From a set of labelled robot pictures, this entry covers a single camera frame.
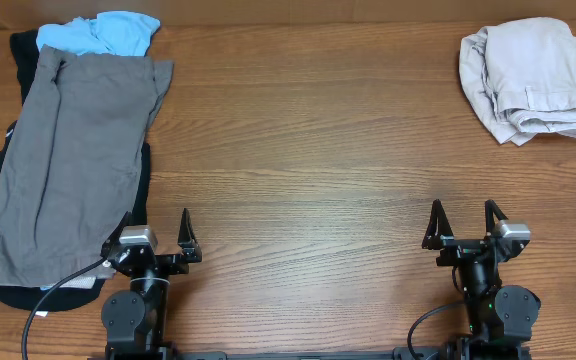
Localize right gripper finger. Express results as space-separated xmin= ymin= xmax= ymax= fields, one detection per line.
xmin=485 ymin=199 xmax=508 ymax=234
xmin=422 ymin=199 xmax=454 ymax=250

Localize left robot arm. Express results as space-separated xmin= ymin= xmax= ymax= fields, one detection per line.
xmin=101 ymin=209 xmax=202 ymax=360

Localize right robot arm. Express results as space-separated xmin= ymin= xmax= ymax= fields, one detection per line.
xmin=407 ymin=200 xmax=541 ymax=359

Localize grey shorts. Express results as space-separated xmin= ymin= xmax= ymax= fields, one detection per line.
xmin=0 ymin=46 xmax=174 ymax=287

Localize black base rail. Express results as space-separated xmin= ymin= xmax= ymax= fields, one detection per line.
xmin=87 ymin=345 xmax=533 ymax=360

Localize folded beige shorts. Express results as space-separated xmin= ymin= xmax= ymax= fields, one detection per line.
xmin=458 ymin=17 xmax=576 ymax=146

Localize black t-shirt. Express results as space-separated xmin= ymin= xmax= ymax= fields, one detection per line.
xmin=0 ymin=29 xmax=151 ymax=312

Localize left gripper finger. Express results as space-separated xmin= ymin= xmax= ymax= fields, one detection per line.
xmin=177 ymin=208 xmax=201 ymax=256
xmin=101 ymin=212 xmax=132 ymax=256

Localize light blue t-shirt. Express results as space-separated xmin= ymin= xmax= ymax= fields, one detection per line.
xmin=36 ymin=11 xmax=161 ymax=56

